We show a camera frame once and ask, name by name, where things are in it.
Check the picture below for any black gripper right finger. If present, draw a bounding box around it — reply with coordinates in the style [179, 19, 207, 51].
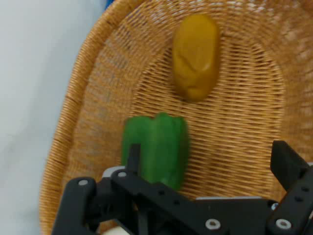
[266, 140, 313, 235]

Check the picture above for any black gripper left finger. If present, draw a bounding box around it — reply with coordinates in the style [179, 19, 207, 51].
[51, 143, 196, 235]

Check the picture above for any woven wicker basket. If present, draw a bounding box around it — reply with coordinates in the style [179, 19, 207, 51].
[39, 0, 313, 235]

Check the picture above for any green bell pepper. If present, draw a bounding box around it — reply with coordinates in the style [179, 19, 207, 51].
[121, 112, 188, 191]

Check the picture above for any white table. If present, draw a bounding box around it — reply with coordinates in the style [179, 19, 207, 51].
[0, 0, 111, 235]

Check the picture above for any yellow-brown potato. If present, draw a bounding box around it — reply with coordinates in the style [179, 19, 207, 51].
[172, 14, 220, 102]

